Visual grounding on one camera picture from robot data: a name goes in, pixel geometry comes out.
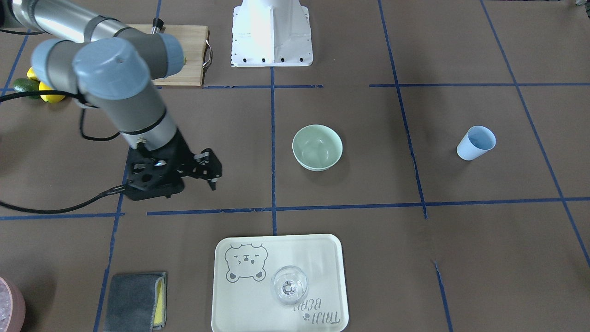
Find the cream bear tray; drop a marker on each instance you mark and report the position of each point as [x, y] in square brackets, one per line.
[242, 298]

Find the yellow lemon rear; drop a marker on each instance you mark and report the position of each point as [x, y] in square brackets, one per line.
[32, 75]

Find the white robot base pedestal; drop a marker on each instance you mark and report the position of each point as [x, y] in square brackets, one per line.
[271, 33]

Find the pink bowl of ice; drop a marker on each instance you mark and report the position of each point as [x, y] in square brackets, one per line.
[13, 307]

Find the yellow lemon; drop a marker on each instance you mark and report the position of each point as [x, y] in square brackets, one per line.
[32, 75]
[50, 98]

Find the green lime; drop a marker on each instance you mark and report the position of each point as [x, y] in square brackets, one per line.
[21, 85]

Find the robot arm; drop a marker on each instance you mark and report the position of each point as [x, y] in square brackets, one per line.
[111, 66]

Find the yellow lemon front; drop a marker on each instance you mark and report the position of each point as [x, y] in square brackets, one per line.
[50, 98]

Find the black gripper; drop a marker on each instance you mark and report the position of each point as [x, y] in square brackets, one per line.
[184, 150]

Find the light blue plastic cup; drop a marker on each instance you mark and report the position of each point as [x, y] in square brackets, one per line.
[477, 141]

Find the grey folded cloth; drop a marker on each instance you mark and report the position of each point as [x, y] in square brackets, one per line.
[137, 302]

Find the wooden cutting board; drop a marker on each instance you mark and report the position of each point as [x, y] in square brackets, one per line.
[193, 55]

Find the green bowl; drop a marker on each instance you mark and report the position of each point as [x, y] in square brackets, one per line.
[317, 147]

